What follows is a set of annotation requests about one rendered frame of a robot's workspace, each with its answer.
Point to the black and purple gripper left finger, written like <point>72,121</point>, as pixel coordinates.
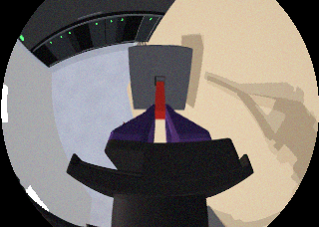
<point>141,127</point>

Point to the red rectangular peg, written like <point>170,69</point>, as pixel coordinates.
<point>160,101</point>

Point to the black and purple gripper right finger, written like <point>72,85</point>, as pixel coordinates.
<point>181,129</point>

